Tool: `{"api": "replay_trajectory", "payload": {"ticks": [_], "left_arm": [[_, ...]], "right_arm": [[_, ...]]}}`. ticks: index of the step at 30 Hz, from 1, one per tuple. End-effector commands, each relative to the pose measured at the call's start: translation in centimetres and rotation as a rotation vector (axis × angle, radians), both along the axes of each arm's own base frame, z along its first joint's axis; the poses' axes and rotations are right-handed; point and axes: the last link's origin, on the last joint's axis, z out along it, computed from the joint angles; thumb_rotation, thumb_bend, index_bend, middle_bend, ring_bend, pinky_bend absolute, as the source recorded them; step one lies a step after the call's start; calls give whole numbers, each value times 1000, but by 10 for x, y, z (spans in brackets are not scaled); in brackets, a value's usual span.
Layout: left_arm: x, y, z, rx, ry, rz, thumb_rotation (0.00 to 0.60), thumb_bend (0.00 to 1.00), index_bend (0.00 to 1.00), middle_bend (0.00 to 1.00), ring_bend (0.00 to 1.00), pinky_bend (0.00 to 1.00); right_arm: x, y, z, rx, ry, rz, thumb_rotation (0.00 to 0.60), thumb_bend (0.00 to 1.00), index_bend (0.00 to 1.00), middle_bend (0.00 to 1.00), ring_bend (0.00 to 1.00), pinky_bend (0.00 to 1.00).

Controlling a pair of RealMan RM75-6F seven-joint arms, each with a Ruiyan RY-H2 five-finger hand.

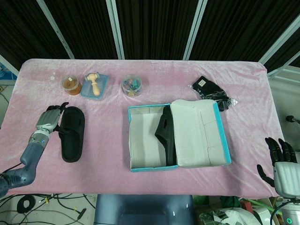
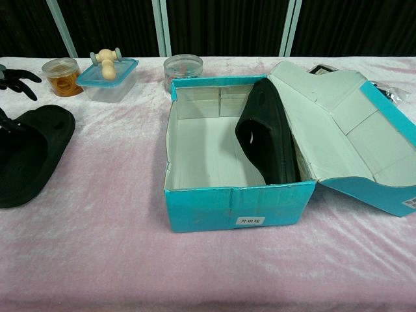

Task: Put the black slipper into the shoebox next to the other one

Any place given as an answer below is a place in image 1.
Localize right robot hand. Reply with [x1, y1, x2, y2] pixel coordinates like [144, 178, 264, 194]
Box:
[257, 137, 300, 196]

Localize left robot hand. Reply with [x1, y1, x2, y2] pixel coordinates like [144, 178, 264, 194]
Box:
[35, 102, 70, 135]

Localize black slipper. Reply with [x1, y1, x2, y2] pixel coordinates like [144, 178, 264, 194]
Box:
[154, 105, 179, 167]
[57, 106, 86, 164]

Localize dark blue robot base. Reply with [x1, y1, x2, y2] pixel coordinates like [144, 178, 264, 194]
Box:
[94, 194, 195, 225]

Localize teal and white shoebox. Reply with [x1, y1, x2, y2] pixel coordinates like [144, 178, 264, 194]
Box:
[127, 98, 232, 174]

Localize amber plastic jar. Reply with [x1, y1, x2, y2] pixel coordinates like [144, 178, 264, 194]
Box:
[61, 75, 83, 96]

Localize blue plastic tray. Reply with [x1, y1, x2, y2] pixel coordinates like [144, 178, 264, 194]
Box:
[81, 74, 111, 101]

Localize wooden toy hammer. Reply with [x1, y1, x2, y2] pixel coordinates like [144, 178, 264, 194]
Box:
[84, 72, 100, 96]

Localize black tape roll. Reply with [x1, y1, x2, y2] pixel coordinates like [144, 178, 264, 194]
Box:
[18, 196, 36, 211]

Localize clear jar of clips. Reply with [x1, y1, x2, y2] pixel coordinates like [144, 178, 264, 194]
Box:
[121, 74, 143, 97]

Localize pink velvet tablecloth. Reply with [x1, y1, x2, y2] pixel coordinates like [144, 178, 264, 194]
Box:
[0, 58, 287, 197]

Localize black gloves in plastic bag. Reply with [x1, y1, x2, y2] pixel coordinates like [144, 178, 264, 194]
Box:
[188, 75, 239, 112]

